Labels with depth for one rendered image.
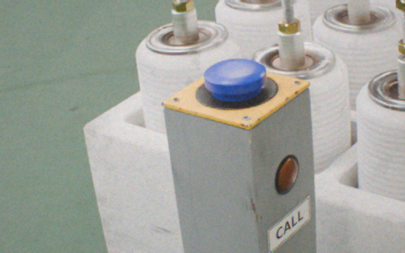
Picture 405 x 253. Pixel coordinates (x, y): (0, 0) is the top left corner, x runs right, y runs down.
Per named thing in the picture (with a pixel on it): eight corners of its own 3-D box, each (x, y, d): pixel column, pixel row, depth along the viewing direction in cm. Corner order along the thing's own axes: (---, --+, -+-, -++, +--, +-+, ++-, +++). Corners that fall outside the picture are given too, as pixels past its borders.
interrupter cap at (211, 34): (137, 60, 88) (136, 53, 88) (156, 27, 95) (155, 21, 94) (222, 57, 86) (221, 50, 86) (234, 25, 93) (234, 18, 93)
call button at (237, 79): (280, 92, 65) (278, 63, 64) (244, 117, 62) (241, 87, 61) (231, 80, 67) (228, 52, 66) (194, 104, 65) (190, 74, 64)
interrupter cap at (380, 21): (394, 38, 87) (394, 31, 87) (317, 35, 89) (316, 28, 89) (398, 10, 93) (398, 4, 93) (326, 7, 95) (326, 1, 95)
